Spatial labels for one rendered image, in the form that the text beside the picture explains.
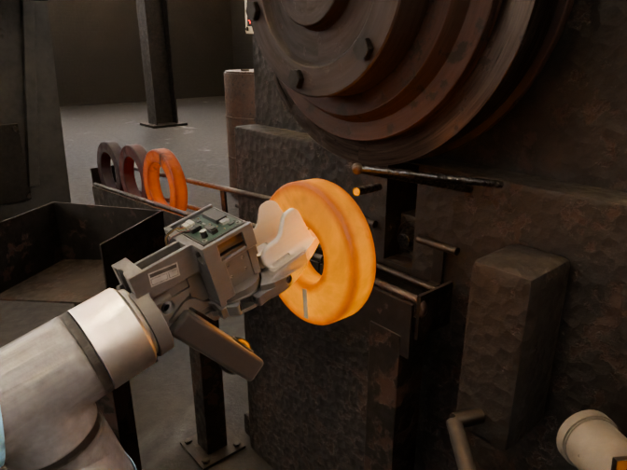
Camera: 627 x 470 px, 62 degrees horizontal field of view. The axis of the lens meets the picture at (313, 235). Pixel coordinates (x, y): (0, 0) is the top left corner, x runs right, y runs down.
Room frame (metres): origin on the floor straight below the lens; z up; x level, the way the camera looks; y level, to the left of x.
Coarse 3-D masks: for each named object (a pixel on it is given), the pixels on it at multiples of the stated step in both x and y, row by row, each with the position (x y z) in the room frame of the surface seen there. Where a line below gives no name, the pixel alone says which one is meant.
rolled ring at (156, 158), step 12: (156, 156) 1.27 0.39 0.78; (168, 156) 1.25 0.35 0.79; (144, 168) 1.34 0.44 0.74; (156, 168) 1.33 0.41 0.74; (168, 168) 1.23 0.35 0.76; (180, 168) 1.24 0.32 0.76; (144, 180) 1.34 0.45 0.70; (156, 180) 1.34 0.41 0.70; (168, 180) 1.23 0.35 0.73; (180, 180) 1.22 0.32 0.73; (156, 192) 1.33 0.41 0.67; (180, 192) 1.22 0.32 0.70; (168, 204) 1.31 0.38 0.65; (180, 204) 1.22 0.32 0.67
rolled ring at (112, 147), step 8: (104, 144) 1.56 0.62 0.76; (112, 144) 1.55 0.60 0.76; (104, 152) 1.58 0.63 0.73; (112, 152) 1.52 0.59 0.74; (104, 160) 1.61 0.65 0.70; (112, 160) 1.53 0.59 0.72; (104, 168) 1.62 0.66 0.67; (104, 176) 1.61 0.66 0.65; (112, 176) 1.62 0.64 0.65; (104, 184) 1.60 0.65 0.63; (112, 184) 1.61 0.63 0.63; (120, 184) 1.50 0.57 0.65
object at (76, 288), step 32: (0, 224) 0.94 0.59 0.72; (32, 224) 1.01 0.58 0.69; (64, 224) 1.08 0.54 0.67; (96, 224) 1.06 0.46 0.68; (128, 224) 1.04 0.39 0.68; (160, 224) 1.01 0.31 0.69; (0, 256) 0.93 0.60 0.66; (32, 256) 1.00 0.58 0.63; (64, 256) 1.08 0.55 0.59; (96, 256) 1.06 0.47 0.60; (128, 256) 0.89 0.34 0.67; (0, 288) 0.91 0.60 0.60; (32, 288) 0.92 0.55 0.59; (64, 288) 0.91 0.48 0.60; (96, 288) 0.90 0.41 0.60; (128, 384) 0.96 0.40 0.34; (128, 416) 0.95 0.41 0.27; (128, 448) 0.93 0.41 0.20
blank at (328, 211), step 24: (288, 192) 0.54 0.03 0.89; (312, 192) 0.51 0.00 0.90; (336, 192) 0.51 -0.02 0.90; (312, 216) 0.51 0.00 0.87; (336, 216) 0.48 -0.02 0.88; (360, 216) 0.49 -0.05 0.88; (336, 240) 0.48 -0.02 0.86; (360, 240) 0.47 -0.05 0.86; (336, 264) 0.48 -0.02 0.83; (360, 264) 0.46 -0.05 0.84; (288, 288) 0.53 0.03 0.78; (312, 288) 0.50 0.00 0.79; (336, 288) 0.48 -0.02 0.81; (360, 288) 0.47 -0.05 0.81; (312, 312) 0.50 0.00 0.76; (336, 312) 0.47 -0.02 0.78
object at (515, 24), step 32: (512, 0) 0.57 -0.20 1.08; (544, 0) 0.58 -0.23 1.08; (512, 32) 0.56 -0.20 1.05; (544, 32) 0.60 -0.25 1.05; (480, 64) 0.59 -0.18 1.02; (512, 64) 0.56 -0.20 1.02; (288, 96) 0.84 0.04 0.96; (480, 96) 0.58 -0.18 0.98; (320, 128) 0.78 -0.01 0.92; (416, 128) 0.65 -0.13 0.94; (448, 128) 0.61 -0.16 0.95; (352, 160) 0.73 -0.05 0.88; (384, 160) 0.69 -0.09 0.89
